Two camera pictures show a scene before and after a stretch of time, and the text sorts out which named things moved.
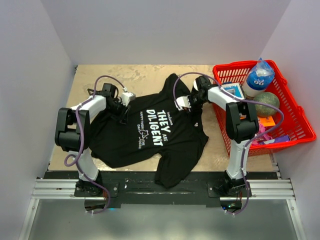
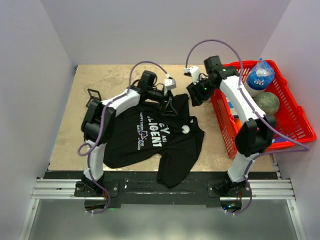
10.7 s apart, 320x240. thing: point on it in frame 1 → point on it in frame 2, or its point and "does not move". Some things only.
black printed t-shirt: (155, 128) does not move
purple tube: (280, 138) does not move
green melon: (268, 98) does not move
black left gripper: (124, 113) → (164, 99)
